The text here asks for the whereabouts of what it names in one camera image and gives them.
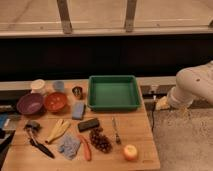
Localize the light blue towel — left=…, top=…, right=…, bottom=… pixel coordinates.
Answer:
left=57, top=134, right=80, bottom=160

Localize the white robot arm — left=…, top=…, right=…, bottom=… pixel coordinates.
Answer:
left=167, top=60, right=213, bottom=108

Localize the green plastic tray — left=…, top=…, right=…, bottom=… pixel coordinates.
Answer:
left=87, top=75, right=141, bottom=111

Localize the small metal cup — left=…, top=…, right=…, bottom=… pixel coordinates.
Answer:
left=72, top=86, right=83, bottom=100

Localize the blue sponge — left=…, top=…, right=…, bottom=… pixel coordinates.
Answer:
left=72, top=102, right=85, bottom=120

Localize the black rectangular block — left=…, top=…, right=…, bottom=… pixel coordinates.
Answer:
left=78, top=118, right=100, bottom=132

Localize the blue cup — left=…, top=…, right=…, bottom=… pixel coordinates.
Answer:
left=53, top=81, right=65, bottom=92

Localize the orange bowl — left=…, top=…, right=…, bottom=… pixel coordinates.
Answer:
left=44, top=92, right=67, bottom=113

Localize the bunch of dark grapes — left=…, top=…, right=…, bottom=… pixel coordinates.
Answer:
left=89, top=127, right=112, bottom=153

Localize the metal fork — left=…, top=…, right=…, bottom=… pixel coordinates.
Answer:
left=112, top=117, right=121, bottom=145

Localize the orange carrot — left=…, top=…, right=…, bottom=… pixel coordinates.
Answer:
left=78, top=135, right=92, bottom=161

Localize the yellow banana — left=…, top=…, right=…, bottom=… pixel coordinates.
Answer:
left=45, top=119, right=70, bottom=144

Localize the white cup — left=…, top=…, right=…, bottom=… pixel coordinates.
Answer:
left=30, top=79, right=46, bottom=95

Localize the red yellow apple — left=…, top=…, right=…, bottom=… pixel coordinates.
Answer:
left=123, top=144, right=138, bottom=161

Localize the purple bowl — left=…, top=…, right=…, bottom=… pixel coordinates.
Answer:
left=16, top=93, right=44, bottom=115

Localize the black can opener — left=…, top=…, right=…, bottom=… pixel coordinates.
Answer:
left=24, top=120, right=41, bottom=139

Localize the black knife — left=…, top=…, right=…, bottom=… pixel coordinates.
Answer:
left=29, top=139, right=55, bottom=159

